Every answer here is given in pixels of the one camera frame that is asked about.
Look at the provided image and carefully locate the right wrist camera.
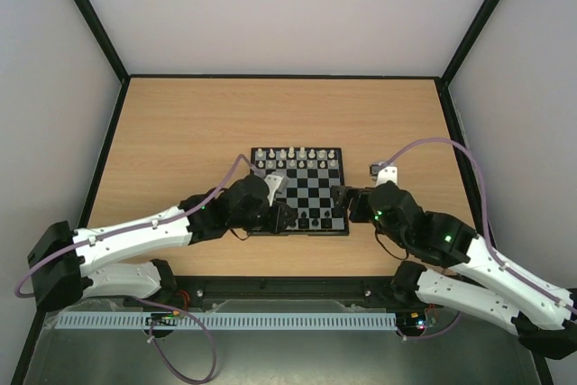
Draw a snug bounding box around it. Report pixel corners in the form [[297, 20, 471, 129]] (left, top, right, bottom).
[[369, 161, 398, 186]]

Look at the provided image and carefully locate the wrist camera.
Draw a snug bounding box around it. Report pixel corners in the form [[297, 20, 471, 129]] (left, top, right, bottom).
[[264, 172, 289, 200], [369, 161, 398, 186]]

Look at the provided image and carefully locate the light blue cable duct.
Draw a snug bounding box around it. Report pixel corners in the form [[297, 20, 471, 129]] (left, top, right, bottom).
[[55, 312, 398, 331]]

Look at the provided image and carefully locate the black grey chess board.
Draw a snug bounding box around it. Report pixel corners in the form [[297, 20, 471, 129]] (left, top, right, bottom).
[[251, 146, 349, 236]]

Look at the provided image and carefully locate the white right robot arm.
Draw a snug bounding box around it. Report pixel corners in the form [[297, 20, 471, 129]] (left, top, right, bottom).
[[331, 181, 576, 360]]

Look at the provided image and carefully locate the black enclosure frame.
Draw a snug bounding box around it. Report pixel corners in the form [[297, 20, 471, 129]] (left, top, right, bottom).
[[10, 0, 554, 384]]

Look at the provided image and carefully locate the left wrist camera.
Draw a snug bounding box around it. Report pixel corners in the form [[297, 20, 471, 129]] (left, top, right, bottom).
[[264, 172, 289, 200]]

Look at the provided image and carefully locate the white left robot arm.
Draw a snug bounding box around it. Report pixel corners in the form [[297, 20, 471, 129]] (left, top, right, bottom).
[[27, 173, 298, 312]]

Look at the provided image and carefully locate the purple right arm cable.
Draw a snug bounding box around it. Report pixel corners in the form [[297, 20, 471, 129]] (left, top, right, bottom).
[[382, 137, 577, 342]]

